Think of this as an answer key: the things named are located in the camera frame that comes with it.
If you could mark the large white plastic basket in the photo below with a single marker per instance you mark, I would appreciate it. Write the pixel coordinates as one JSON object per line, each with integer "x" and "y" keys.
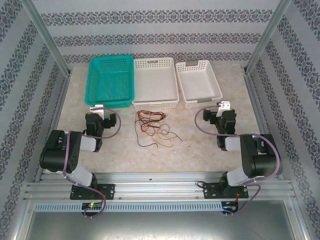
{"x": 155, "y": 82}

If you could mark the right circuit board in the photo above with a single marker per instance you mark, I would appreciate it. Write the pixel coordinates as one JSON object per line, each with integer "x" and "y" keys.
{"x": 228, "y": 207}

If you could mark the aluminium mounting rail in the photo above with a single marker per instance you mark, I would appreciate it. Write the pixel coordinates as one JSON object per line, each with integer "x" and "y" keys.
{"x": 155, "y": 190}

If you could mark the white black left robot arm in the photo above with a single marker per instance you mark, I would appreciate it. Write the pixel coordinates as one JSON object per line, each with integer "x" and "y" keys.
{"x": 60, "y": 152}

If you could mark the aluminium side rail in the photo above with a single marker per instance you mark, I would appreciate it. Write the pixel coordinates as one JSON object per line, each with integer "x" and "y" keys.
{"x": 253, "y": 87}
{"x": 56, "y": 120}

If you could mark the grey metal sheet panel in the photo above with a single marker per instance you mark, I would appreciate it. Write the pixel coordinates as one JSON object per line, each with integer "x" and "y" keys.
{"x": 160, "y": 225}

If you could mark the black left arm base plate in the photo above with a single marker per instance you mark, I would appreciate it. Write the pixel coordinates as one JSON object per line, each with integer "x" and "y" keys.
{"x": 110, "y": 191}

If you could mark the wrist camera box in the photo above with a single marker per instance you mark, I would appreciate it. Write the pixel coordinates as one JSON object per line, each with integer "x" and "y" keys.
{"x": 97, "y": 110}
{"x": 223, "y": 106}

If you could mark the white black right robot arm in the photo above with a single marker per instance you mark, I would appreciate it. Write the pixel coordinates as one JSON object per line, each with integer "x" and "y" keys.
{"x": 265, "y": 157}

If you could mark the teal plastic basket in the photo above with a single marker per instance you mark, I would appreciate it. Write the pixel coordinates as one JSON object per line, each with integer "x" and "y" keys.
{"x": 110, "y": 82}

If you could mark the aluminium frame post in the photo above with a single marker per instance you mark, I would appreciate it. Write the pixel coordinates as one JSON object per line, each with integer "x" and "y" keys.
{"x": 270, "y": 37}
{"x": 48, "y": 37}

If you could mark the circuit board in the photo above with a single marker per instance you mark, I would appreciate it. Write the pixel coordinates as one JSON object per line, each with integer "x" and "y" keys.
{"x": 228, "y": 207}
{"x": 92, "y": 205}

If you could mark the left circuit board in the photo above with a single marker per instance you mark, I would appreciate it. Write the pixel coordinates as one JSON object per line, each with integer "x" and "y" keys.
{"x": 92, "y": 205}

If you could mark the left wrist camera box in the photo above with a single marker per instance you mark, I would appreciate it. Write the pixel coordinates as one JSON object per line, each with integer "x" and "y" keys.
{"x": 97, "y": 110}

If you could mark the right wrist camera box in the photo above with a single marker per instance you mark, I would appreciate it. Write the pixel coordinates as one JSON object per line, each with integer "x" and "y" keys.
{"x": 223, "y": 106}

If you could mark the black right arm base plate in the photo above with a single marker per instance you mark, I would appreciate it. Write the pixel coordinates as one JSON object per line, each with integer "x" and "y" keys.
{"x": 208, "y": 191}

